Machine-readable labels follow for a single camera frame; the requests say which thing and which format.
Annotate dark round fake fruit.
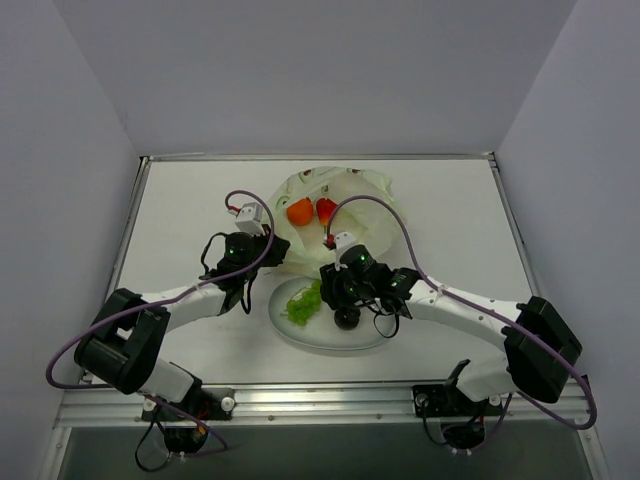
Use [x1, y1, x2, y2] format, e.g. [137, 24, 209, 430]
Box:
[334, 308, 360, 331]

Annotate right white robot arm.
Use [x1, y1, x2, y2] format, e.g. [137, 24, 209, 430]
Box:
[320, 245, 583, 413]

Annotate aluminium front rail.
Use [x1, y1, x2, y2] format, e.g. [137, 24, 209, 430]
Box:
[52, 377, 599, 429]

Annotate white oval plate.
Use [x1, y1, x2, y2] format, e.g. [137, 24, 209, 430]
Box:
[268, 277, 396, 351]

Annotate purple cable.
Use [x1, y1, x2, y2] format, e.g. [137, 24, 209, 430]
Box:
[45, 191, 275, 456]
[325, 195, 599, 446]

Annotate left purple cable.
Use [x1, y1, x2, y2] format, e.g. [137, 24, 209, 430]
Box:
[45, 191, 275, 456]

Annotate red yellow fake fruit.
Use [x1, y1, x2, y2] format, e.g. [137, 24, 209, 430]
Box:
[315, 198, 337, 227]

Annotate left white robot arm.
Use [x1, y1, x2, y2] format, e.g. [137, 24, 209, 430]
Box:
[74, 232, 290, 419]

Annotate translucent plastic bag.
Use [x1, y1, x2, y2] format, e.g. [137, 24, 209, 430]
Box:
[267, 166, 401, 278]

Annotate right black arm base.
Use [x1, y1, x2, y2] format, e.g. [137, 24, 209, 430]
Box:
[412, 384, 505, 453]

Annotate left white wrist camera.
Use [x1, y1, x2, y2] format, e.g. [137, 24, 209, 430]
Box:
[234, 202, 264, 236]

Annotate orange fake fruit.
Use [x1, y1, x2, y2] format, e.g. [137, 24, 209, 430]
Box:
[286, 198, 314, 227]

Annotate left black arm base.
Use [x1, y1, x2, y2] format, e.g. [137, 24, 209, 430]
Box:
[144, 382, 236, 456]

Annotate green fake grapes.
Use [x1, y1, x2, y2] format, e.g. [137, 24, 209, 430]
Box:
[281, 280, 322, 326]

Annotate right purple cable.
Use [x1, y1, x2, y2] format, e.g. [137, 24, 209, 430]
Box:
[325, 195, 599, 446]

